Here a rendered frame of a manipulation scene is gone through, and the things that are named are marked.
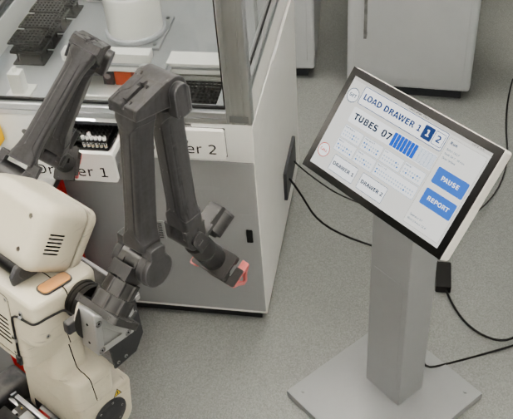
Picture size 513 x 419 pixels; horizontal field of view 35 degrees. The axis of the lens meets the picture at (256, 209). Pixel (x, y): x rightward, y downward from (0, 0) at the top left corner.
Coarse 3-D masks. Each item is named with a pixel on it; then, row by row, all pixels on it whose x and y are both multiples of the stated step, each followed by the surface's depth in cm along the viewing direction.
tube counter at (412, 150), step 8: (384, 128) 217; (384, 136) 216; (392, 136) 215; (400, 136) 213; (392, 144) 214; (400, 144) 213; (408, 144) 211; (416, 144) 210; (400, 152) 213; (408, 152) 211; (416, 152) 210; (424, 152) 208; (416, 160) 209; (424, 160) 208; (432, 160) 206
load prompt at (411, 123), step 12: (360, 96) 223; (372, 96) 220; (384, 96) 218; (372, 108) 220; (384, 108) 218; (396, 108) 215; (396, 120) 215; (408, 120) 212; (420, 120) 210; (408, 132) 212; (420, 132) 210; (432, 132) 207; (444, 132) 205; (432, 144) 207; (444, 144) 205
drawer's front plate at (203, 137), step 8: (192, 128) 255; (200, 128) 255; (208, 128) 254; (192, 136) 256; (200, 136) 255; (208, 136) 255; (216, 136) 254; (224, 136) 256; (192, 144) 258; (200, 144) 257; (208, 144) 257; (216, 144) 256; (224, 144) 256; (200, 152) 259; (208, 152) 259; (216, 152) 258; (224, 152) 258
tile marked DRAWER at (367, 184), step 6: (366, 174) 218; (360, 180) 219; (366, 180) 218; (372, 180) 217; (360, 186) 219; (366, 186) 218; (372, 186) 217; (378, 186) 215; (384, 186) 214; (366, 192) 218; (372, 192) 216; (378, 192) 215; (384, 192) 214; (372, 198) 216; (378, 198) 215
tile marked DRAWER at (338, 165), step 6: (336, 156) 226; (330, 162) 227; (336, 162) 225; (342, 162) 224; (348, 162) 223; (330, 168) 226; (336, 168) 225; (342, 168) 224; (348, 168) 222; (354, 168) 221; (336, 174) 225; (342, 174) 224; (348, 174) 222; (354, 174) 221; (348, 180) 222
